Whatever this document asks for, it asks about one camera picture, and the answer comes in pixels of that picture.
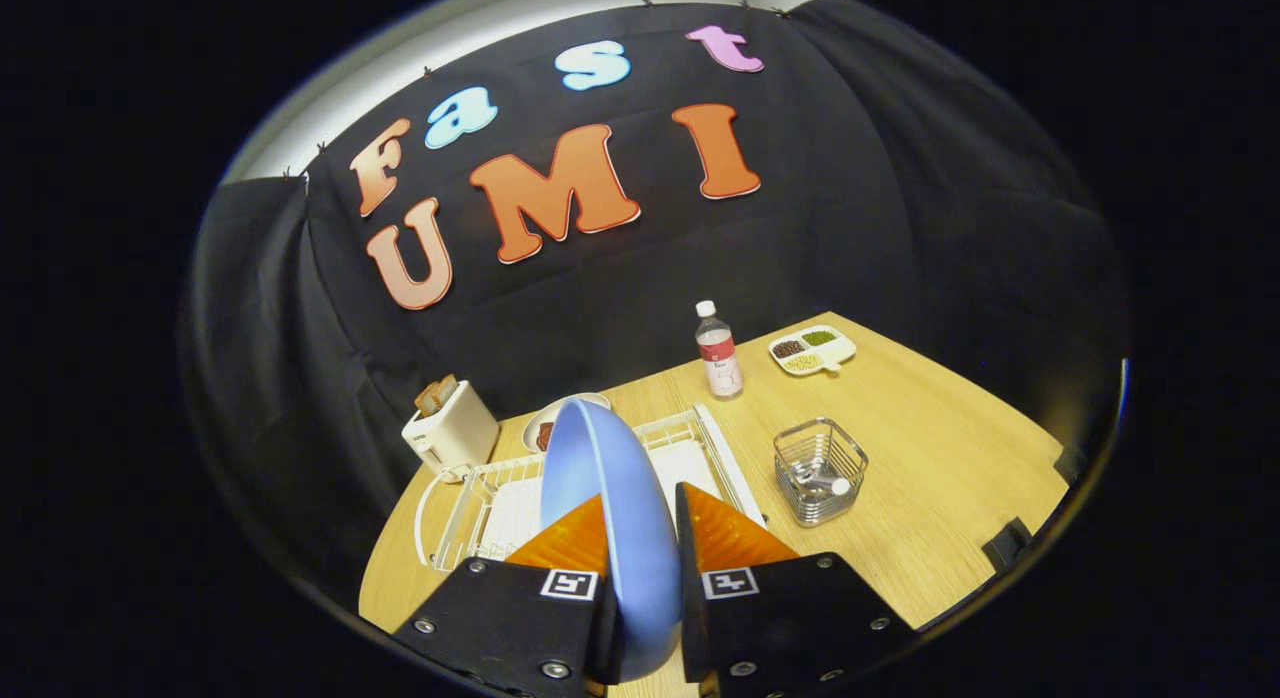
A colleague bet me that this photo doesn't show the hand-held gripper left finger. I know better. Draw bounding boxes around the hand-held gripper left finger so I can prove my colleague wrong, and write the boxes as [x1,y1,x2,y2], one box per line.
[392,493,626,698]

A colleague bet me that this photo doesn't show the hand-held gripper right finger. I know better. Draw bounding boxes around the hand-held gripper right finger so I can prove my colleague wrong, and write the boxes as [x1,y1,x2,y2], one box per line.
[675,481,916,698]

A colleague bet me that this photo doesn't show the metal wire basket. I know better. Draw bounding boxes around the metal wire basket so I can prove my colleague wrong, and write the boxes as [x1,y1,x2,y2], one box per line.
[773,418,869,528]

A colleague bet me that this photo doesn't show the white spoon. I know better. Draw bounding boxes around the white spoon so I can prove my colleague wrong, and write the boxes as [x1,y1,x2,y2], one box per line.
[793,465,852,499]

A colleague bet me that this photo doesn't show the blue plate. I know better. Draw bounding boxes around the blue plate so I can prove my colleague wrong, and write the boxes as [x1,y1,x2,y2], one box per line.
[540,396,684,684]

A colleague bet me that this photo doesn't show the white wire dish rack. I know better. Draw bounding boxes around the white wire dish rack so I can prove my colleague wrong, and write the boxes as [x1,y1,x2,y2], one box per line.
[414,404,769,573]

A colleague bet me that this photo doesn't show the small white plate with food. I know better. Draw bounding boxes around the small white plate with food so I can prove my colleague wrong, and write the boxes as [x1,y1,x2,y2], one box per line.
[522,393,611,454]

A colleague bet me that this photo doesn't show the white divided dish with beans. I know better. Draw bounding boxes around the white divided dish with beans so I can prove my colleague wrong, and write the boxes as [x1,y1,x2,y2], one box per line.
[768,325,858,377]

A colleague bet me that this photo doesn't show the white toaster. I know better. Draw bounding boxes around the white toaster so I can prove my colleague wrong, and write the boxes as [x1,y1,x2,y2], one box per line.
[401,380,501,482]

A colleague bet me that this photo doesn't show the toast slices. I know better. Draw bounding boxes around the toast slices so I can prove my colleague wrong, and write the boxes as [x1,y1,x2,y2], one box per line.
[414,374,459,417]

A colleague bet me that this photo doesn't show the clear plastic bottle red label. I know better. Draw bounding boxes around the clear plastic bottle red label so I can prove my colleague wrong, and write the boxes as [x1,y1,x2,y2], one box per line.
[694,300,745,401]

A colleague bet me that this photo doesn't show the black backdrop cloth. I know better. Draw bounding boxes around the black backdrop cloth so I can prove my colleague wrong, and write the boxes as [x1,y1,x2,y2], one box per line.
[178,0,1131,619]

